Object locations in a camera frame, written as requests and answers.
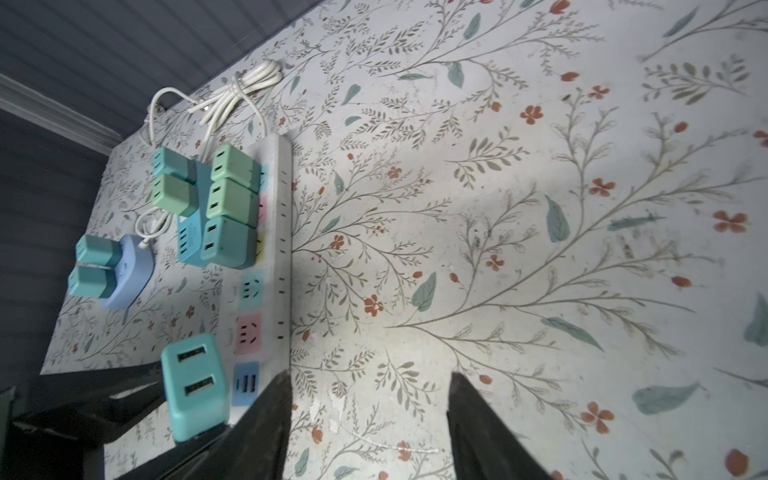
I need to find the white multicolour power strip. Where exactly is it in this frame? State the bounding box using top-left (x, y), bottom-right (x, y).
top-left (218, 133), bottom-right (292, 425)

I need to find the teal power strip with USB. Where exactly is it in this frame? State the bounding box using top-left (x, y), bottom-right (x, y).
top-left (178, 162), bottom-right (212, 268)

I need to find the teal charger cube top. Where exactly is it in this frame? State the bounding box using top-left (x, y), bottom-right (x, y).
top-left (161, 333), bottom-right (230, 443)

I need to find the white coiled power cable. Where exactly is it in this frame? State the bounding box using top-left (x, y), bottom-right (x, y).
top-left (133, 58), bottom-right (284, 248)

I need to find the light blue square power socket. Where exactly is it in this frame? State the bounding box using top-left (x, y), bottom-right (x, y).
top-left (101, 235), bottom-right (155, 310)

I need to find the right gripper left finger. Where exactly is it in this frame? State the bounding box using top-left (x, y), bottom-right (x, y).
top-left (122, 370), bottom-right (293, 479)

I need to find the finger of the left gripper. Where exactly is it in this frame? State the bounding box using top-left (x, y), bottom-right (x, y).
top-left (11, 362), bottom-right (165, 444)

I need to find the green charger cube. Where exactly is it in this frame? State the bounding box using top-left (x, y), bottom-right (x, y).
top-left (151, 174), bottom-right (198, 217)
top-left (211, 144), bottom-right (261, 193)
top-left (206, 179), bottom-right (259, 228)

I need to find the teal charger cube front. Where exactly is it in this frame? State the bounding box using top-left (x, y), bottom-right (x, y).
top-left (67, 265), bottom-right (117, 299)

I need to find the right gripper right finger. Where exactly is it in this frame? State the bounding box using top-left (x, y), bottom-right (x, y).
top-left (447, 372), bottom-right (551, 480)

